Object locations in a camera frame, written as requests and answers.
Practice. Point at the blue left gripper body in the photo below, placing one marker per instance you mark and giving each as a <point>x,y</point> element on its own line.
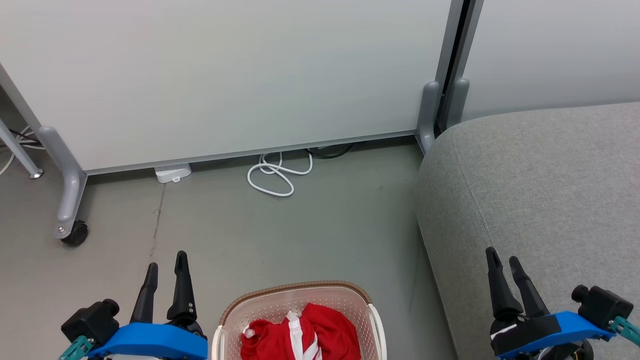
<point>150,342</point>

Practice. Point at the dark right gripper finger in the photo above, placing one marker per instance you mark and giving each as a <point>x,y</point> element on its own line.
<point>530,295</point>
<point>500,295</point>

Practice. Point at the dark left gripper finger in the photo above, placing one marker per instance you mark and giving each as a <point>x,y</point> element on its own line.
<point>183,295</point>
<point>145,300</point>

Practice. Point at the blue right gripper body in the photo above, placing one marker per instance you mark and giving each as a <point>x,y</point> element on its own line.
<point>540,335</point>

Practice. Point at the red shorts with white stripe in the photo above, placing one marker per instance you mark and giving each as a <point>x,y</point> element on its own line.
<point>262,340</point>
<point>332,330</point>

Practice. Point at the grey fabric sofa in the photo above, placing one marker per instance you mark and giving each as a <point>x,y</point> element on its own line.
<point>540,200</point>

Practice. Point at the white wall panel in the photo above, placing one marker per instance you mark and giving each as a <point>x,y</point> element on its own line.
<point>550,50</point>

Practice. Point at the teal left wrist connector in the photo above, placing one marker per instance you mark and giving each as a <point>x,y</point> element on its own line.
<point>77,349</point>

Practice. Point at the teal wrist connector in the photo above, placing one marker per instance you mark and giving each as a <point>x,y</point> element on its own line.
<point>77,349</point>
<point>627,331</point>

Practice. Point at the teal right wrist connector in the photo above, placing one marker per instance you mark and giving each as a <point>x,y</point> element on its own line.
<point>627,331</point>

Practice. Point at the black caster wheel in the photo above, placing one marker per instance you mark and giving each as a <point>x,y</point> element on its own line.
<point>76,234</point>

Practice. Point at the white plastic laundry basket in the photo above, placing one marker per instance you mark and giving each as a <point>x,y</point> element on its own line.
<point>280,300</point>

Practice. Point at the white power adapter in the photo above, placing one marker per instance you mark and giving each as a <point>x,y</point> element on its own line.
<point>172,173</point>

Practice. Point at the grey partition foot with caster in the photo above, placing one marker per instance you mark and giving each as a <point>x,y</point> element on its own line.
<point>70,185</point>

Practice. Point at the grey upright partition foot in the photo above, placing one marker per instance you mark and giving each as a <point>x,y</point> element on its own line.
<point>428,115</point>
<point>457,100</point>

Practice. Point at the grey metal table leg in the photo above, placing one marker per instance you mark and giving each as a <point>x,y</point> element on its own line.
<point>20,150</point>

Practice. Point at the large white partition panel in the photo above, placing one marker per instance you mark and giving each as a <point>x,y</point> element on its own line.
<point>225,75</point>

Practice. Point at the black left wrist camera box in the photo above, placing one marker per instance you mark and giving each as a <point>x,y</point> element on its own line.
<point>92,320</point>

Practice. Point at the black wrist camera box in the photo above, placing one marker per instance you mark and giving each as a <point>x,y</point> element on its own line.
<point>605,305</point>
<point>92,320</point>

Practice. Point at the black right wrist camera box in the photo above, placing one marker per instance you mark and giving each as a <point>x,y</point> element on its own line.
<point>605,305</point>

